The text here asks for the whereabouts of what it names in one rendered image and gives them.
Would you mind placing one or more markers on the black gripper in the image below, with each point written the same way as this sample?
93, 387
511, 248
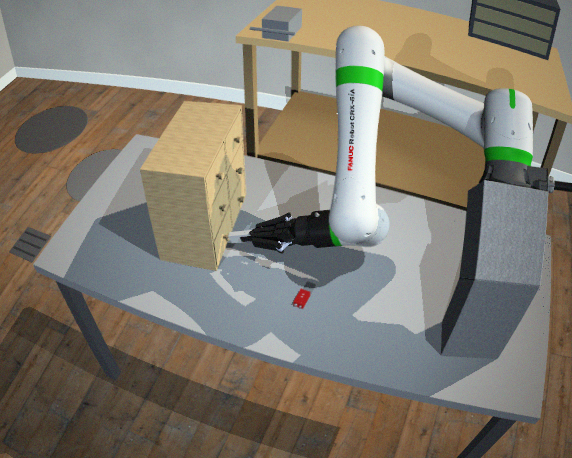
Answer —
276, 234

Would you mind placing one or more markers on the red 9v battery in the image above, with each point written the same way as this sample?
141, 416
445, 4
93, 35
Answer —
301, 298

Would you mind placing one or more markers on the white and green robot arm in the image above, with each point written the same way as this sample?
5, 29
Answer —
506, 136

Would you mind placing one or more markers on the small wooden chest of drawers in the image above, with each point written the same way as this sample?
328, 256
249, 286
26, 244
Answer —
173, 177

